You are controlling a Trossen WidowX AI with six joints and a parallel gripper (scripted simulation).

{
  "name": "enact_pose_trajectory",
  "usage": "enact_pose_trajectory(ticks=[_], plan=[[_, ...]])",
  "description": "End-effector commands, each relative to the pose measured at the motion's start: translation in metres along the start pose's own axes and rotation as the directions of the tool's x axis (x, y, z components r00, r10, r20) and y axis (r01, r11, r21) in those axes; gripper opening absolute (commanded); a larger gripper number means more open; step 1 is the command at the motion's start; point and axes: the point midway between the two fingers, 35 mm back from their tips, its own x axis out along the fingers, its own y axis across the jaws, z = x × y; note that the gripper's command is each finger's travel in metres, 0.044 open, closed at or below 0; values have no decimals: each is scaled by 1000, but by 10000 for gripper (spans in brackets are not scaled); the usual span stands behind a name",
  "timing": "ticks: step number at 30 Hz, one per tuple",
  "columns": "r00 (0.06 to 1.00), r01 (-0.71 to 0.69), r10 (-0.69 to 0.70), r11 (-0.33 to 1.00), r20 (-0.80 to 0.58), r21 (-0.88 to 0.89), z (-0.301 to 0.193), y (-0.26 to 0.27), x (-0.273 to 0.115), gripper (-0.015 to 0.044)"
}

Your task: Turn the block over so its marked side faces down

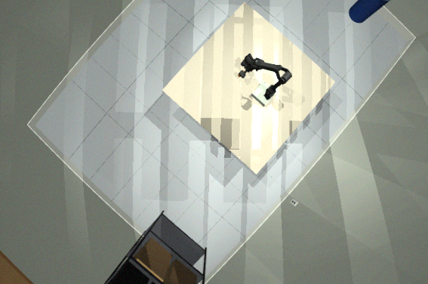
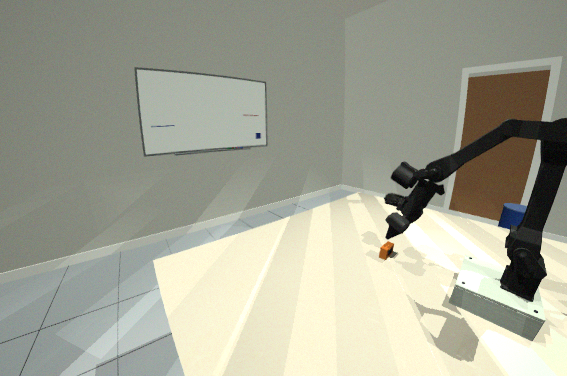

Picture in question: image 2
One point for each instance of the orange block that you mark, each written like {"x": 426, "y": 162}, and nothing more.
{"x": 386, "y": 250}

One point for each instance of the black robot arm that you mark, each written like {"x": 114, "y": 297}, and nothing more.
{"x": 527, "y": 268}

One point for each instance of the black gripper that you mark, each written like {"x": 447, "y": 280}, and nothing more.
{"x": 411, "y": 210}

